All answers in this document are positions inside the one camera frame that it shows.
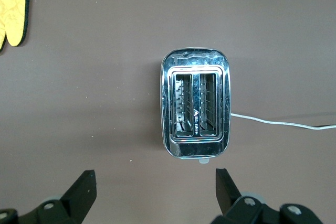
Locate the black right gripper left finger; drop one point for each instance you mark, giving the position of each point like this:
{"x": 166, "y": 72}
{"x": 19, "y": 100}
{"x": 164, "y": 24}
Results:
{"x": 76, "y": 197}

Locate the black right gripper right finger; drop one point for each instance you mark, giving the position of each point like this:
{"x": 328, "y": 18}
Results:
{"x": 231, "y": 195}

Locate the chrome two-slot toaster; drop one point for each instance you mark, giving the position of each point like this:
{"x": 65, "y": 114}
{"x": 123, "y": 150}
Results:
{"x": 195, "y": 103}

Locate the yellow oven mitt black trim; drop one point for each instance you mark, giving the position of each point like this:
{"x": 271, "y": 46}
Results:
{"x": 13, "y": 11}

